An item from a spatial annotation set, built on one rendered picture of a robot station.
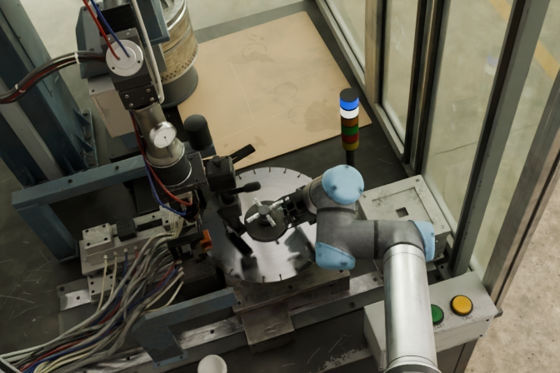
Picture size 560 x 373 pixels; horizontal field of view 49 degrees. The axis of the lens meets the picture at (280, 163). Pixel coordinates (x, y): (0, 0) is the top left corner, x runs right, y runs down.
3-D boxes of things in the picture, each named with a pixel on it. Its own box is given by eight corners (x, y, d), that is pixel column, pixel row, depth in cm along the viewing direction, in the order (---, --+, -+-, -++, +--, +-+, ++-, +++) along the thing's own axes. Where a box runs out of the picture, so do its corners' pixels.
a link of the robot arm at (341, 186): (327, 203, 112) (328, 159, 114) (307, 214, 122) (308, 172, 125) (367, 207, 114) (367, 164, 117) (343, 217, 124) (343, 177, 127)
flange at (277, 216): (262, 195, 156) (261, 190, 154) (297, 215, 151) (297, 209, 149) (235, 226, 151) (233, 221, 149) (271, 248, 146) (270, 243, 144)
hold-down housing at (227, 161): (243, 200, 141) (228, 147, 125) (245, 218, 138) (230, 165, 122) (220, 205, 140) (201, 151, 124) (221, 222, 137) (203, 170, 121)
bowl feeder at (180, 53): (199, 46, 222) (175, -38, 193) (217, 105, 204) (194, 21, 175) (116, 69, 219) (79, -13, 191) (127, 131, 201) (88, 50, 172)
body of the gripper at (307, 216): (273, 201, 138) (290, 189, 127) (306, 188, 141) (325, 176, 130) (286, 231, 137) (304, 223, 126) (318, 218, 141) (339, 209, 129)
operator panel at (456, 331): (467, 296, 155) (475, 270, 143) (487, 336, 149) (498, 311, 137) (362, 330, 153) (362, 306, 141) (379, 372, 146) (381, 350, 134)
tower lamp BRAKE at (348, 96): (354, 94, 149) (354, 86, 147) (361, 106, 146) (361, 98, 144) (337, 99, 149) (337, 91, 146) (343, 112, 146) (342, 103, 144)
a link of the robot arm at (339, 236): (374, 266, 111) (374, 207, 114) (312, 265, 112) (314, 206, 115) (373, 271, 118) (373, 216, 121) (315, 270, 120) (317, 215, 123)
